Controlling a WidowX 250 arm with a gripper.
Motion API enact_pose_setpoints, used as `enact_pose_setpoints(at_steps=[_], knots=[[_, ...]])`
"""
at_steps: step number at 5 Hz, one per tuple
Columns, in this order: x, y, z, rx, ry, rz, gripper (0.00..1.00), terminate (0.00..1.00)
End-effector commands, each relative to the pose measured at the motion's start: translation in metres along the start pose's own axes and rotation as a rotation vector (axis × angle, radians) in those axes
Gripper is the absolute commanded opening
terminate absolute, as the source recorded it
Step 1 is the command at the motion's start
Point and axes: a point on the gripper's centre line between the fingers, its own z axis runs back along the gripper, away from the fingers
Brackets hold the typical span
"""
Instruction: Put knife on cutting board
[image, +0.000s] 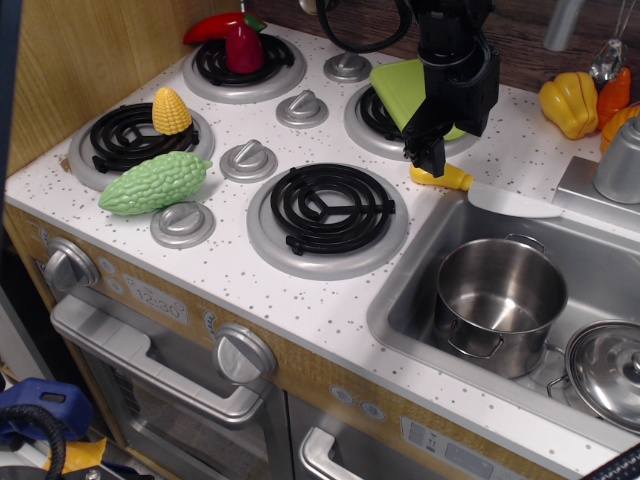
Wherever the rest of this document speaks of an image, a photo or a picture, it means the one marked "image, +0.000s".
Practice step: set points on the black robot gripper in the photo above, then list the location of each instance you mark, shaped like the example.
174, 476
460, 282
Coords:
461, 88

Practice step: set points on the yellow handled toy knife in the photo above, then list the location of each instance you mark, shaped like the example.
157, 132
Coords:
487, 197

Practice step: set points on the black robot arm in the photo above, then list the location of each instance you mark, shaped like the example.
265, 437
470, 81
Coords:
439, 21

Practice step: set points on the green plastic cutting board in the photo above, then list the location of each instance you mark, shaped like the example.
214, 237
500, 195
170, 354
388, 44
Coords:
400, 87

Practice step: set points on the back right black burner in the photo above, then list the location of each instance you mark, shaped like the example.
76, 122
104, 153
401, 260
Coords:
371, 127

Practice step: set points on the black burner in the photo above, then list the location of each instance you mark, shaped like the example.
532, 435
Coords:
371, 127
327, 222
124, 137
206, 74

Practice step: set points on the silver stovetop knob rear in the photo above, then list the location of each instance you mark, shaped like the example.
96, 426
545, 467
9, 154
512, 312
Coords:
347, 68

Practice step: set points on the silver stovetop knob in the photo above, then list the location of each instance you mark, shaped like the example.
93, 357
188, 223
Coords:
302, 111
182, 225
347, 68
248, 163

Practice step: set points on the front right black burner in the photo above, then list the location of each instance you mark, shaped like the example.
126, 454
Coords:
327, 222

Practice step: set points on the silver stovetop knob upper middle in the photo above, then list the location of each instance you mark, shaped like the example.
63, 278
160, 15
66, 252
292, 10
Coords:
302, 111

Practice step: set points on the yellow toy bell pepper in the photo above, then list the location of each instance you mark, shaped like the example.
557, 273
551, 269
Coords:
570, 102

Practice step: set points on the silver stovetop knob lower middle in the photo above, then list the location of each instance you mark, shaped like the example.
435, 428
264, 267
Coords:
248, 163

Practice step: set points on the orange toy pepper piece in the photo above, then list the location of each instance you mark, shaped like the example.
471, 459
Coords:
611, 128

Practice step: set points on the silver toy sink basin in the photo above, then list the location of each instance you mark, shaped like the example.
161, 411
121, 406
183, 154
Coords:
601, 271

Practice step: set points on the grey metal cup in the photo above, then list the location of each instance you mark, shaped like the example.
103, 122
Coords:
617, 175

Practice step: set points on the silver toy faucet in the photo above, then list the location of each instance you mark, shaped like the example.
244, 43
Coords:
562, 24

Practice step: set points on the orange toy carrot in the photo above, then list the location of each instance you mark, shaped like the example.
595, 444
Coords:
614, 96

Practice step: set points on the dark red toy radish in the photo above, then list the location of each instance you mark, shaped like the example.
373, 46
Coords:
243, 50

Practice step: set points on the back left black burner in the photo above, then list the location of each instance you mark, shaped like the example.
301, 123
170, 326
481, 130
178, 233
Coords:
206, 74

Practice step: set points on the red toy chili pepper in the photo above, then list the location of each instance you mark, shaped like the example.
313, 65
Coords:
218, 26

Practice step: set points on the silver stovetop knob front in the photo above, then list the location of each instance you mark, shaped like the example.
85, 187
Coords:
182, 225

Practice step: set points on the yellow toy corn cob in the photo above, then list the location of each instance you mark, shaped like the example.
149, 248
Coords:
170, 115

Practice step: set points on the green toy bitter gourd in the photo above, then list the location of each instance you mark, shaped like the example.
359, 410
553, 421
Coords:
156, 183

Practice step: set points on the stainless steel pot lid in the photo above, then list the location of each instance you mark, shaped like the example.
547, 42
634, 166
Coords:
601, 365

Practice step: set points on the silver oven dial right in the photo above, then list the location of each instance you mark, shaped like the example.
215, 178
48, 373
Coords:
240, 356

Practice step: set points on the silver oven dial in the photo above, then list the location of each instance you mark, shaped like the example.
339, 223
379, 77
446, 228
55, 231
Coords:
240, 356
69, 266

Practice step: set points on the front left black burner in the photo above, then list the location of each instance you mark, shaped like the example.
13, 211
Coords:
124, 137

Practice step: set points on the silver oven dial left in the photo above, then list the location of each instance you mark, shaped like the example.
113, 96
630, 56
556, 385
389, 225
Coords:
69, 266

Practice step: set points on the blue clamp tool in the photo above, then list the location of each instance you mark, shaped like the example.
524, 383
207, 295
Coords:
61, 404

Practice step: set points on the silver dishwasher door handle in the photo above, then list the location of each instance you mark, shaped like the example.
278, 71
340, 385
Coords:
315, 455

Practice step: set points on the silver oven door handle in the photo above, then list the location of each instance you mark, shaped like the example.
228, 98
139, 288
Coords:
120, 345

